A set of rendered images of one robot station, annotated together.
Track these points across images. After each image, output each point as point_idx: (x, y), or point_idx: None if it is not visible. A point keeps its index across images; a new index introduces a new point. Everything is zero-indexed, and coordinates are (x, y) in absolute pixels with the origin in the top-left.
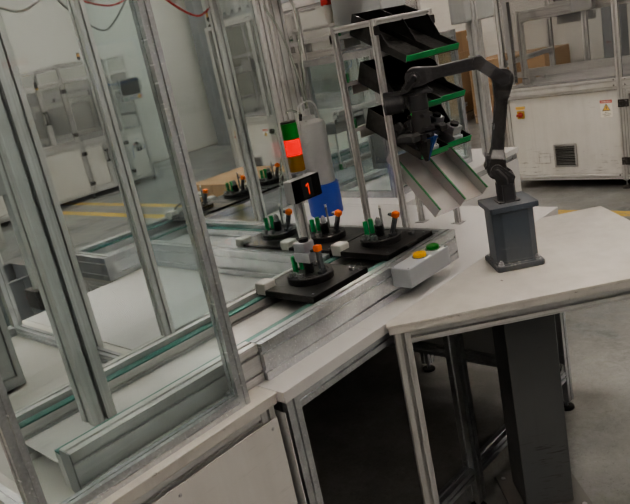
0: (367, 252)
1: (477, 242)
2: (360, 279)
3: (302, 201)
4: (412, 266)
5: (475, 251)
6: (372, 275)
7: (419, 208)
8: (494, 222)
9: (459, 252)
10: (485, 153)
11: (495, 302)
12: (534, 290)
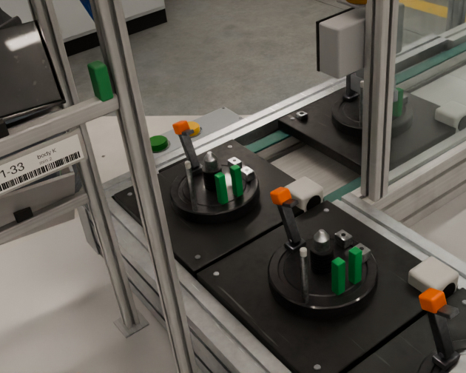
0: (259, 160)
1: (7, 289)
2: (296, 104)
3: None
4: (216, 110)
5: (46, 252)
6: (277, 108)
7: None
8: None
9: (68, 262)
10: (4, 23)
11: (150, 119)
12: (97, 126)
